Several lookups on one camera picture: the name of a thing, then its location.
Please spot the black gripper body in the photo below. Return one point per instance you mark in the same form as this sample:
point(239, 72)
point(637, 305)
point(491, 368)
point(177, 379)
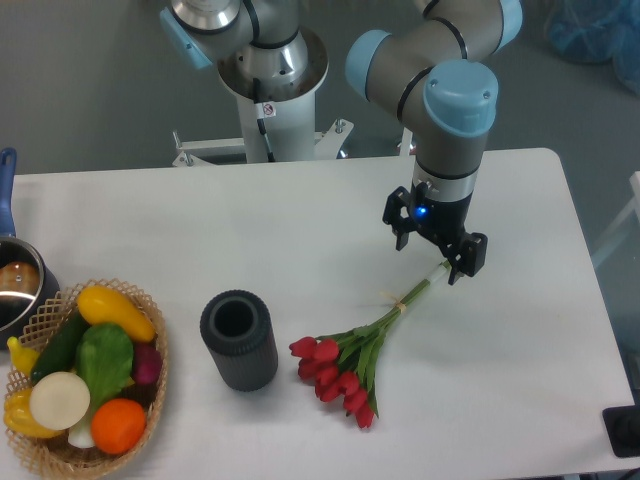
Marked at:
point(441, 223)

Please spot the white green leek stalk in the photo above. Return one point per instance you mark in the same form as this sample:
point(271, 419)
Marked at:
point(79, 435)

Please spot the yellow squash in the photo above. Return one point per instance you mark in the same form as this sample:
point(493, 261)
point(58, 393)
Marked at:
point(99, 305)

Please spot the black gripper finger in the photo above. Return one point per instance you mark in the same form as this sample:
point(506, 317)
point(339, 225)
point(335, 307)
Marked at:
point(396, 214)
point(467, 255)

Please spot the white round onion slice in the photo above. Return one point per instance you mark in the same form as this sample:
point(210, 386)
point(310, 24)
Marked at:
point(59, 401)

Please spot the orange fruit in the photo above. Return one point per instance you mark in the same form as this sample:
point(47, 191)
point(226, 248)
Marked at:
point(118, 425)

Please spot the red tulip bouquet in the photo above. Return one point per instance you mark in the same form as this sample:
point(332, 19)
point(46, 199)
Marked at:
point(342, 366)

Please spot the blue plastic bag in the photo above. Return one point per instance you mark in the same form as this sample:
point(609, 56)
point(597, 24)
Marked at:
point(597, 32)

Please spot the green lettuce leaf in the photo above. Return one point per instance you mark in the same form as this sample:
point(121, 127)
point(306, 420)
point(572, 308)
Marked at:
point(104, 359)

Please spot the purple red onion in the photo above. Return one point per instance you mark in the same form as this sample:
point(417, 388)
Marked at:
point(147, 364)

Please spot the dark grey ribbed vase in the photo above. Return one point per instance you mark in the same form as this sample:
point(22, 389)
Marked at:
point(237, 330)

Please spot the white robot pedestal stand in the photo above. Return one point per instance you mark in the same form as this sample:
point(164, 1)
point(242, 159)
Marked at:
point(275, 94)

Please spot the green cucumber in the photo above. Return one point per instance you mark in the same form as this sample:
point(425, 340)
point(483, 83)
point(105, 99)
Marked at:
point(60, 352)

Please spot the blue handled saucepan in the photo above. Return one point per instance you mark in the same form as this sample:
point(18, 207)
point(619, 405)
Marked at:
point(26, 281)

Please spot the black device at edge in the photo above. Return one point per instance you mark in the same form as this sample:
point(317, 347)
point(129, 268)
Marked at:
point(622, 426)

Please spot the woven wicker basket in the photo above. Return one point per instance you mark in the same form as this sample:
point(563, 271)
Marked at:
point(55, 458)

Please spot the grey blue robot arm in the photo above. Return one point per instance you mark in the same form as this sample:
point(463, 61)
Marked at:
point(432, 80)

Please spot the yellow bell pepper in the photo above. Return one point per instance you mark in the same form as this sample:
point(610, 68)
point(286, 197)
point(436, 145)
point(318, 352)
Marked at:
point(18, 417)

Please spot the yellow banana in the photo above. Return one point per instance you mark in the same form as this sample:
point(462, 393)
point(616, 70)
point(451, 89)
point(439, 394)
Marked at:
point(22, 358)

